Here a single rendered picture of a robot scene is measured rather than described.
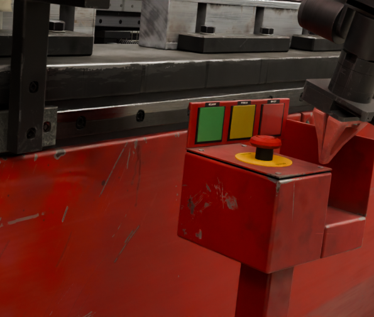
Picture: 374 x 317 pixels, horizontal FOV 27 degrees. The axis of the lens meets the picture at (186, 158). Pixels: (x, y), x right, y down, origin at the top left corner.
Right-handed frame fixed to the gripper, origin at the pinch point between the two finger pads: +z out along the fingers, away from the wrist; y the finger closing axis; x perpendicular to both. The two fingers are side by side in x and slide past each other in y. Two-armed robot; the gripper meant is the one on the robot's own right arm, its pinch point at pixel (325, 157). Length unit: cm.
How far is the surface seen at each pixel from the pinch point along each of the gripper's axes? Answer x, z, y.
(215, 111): 11.0, -2.0, 11.2
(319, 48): -51, 1, 42
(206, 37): -9.8, -3.3, 35.6
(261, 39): -27.3, -2.2, 38.5
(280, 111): -2.3, -1.5, 11.1
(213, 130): 11.1, 0.4, 10.6
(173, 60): 5.8, -3.0, 26.2
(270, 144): 11.2, -2.2, 1.1
